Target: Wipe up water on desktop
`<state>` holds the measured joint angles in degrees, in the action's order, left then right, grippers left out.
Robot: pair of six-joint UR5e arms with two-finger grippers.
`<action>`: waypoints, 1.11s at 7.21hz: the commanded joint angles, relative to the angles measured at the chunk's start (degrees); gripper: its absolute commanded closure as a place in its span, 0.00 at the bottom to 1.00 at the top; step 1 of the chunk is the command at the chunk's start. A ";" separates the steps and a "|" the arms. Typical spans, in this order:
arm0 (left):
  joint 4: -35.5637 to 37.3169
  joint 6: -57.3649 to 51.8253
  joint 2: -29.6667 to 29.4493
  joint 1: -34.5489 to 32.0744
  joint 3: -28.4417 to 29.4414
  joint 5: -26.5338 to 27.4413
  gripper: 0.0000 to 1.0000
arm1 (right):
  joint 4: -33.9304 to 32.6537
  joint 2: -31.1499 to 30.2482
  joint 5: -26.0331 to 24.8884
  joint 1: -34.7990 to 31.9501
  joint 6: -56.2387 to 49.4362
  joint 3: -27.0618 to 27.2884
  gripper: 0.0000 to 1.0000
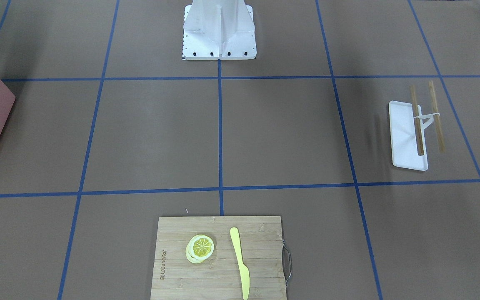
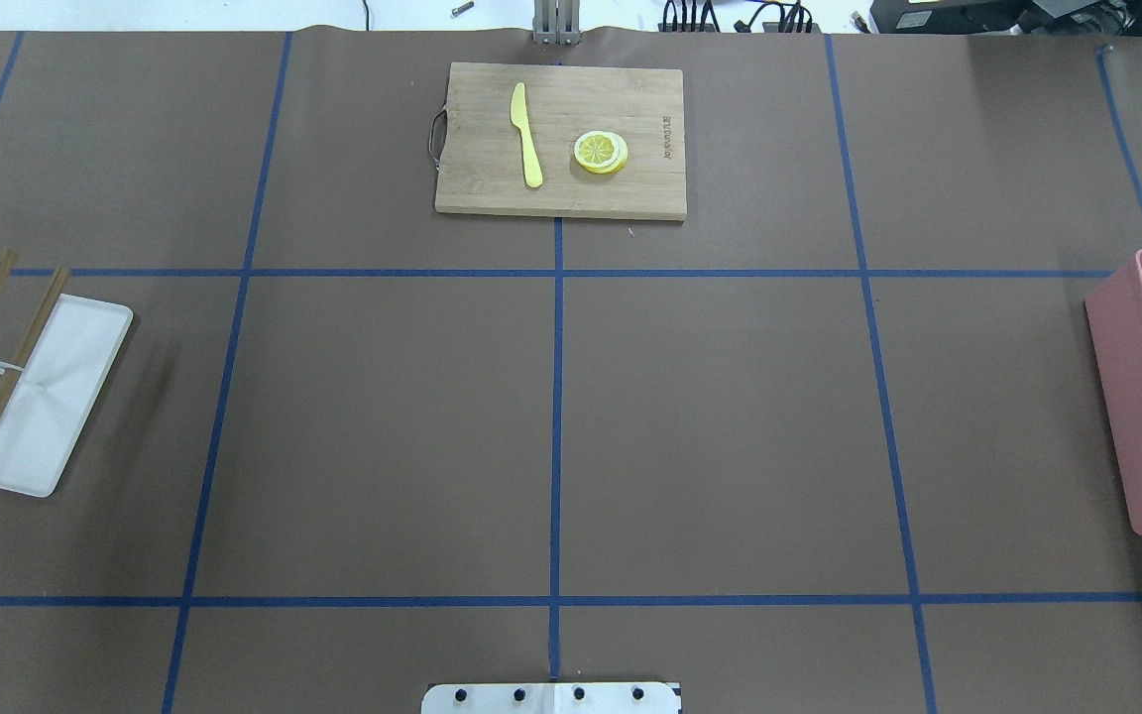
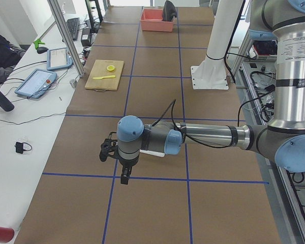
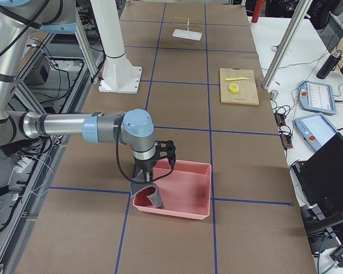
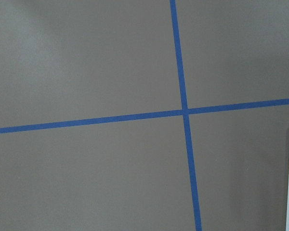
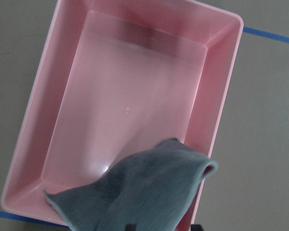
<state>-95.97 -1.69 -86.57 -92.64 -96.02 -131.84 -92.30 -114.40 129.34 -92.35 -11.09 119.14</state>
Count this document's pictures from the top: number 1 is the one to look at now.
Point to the bamboo cutting board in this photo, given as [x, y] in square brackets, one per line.
[218, 277]

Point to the yellow lemon slices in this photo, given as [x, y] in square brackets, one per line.
[199, 248]

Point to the white rectangular tray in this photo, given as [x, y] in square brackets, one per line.
[403, 137]

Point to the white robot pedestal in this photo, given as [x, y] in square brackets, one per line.
[219, 30]

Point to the wooden chopstick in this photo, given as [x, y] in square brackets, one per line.
[415, 112]
[436, 117]

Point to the white chopstick band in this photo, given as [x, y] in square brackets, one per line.
[421, 122]

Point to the yellow plastic knife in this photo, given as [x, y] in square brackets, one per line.
[243, 269]

